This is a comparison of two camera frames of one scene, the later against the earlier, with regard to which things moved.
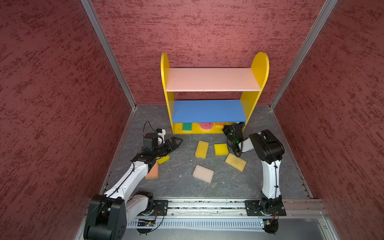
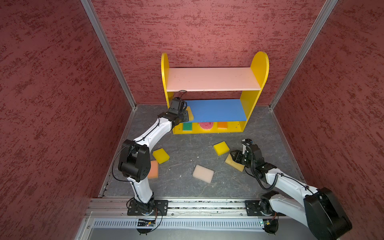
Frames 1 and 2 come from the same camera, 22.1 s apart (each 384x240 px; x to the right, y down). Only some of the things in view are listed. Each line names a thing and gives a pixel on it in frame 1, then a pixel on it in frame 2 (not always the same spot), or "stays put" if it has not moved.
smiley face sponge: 206,126 stays put
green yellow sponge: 187,127 stays put
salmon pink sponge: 153,172 stays put
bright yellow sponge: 163,160 stays put
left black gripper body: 161,150 -> 183,116
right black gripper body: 228,132 -> 243,159
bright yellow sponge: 221,149 stays put
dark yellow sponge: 202,149 -> 190,115
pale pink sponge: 203,173 stays put
